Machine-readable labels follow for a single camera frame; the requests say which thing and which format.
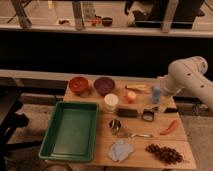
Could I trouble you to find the bunch of dark grapes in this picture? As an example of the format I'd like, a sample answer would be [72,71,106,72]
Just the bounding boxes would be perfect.
[146,144,183,164]

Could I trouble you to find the blue plastic bottle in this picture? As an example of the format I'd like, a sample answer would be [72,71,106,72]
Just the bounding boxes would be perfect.
[151,84,161,104]

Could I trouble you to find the orange bowl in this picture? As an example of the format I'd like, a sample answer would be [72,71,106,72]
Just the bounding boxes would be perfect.
[69,76,89,94]

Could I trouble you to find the black handled tool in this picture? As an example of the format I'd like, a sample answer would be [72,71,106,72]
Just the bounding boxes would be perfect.
[152,105,180,114]

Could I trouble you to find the yellow banana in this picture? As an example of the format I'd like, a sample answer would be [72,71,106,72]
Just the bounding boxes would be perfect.
[125,84,150,92]

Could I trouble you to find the purple bowl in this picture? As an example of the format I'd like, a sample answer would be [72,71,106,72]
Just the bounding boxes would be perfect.
[94,77,115,96]

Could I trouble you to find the wooden table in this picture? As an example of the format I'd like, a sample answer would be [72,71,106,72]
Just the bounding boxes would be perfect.
[64,87,197,170]

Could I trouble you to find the yellow red apple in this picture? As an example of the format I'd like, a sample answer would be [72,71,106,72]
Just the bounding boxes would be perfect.
[125,91,137,103]

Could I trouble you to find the dark bowl in background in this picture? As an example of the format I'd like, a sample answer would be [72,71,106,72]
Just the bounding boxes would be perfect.
[102,17,113,27]

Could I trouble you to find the red chili pepper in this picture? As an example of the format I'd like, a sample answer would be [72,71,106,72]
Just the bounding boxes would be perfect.
[160,120,179,135]

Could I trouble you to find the white paper cup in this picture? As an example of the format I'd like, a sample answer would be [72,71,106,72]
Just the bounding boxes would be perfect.
[104,94,119,113]

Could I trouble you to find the light blue cloth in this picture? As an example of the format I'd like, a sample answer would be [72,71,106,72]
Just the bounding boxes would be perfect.
[108,140,134,162]

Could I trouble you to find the metal spoon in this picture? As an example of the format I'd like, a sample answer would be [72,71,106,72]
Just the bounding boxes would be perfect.
[124,133,153,138]

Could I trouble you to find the metal cup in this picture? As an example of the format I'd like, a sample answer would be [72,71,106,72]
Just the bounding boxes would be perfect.
[109,119,121,135]

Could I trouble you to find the green plastic tray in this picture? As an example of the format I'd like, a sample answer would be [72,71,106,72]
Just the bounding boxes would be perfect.
[39,101,99,162]

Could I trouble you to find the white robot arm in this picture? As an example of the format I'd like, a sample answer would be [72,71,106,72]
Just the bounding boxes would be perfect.
[159,56,213,111]

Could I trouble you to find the black rectangular block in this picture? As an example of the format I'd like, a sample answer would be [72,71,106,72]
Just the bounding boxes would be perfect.
[117,108,138,118]

